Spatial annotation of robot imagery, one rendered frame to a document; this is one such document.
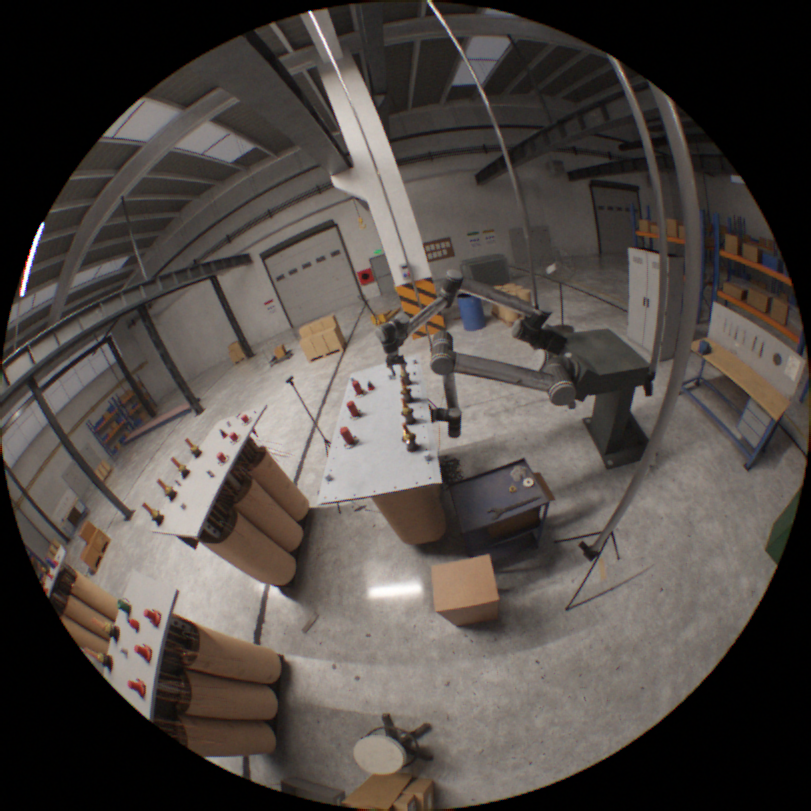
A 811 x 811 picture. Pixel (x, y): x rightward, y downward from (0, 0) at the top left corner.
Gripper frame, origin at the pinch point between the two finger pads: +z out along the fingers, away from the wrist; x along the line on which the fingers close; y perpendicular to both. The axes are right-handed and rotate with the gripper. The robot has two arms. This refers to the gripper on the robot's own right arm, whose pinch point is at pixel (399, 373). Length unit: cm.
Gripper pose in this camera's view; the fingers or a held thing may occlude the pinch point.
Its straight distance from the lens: 199.6
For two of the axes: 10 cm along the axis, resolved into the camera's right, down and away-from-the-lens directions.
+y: 3.3, -6.2, 7.1
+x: -9.0, 0.2, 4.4
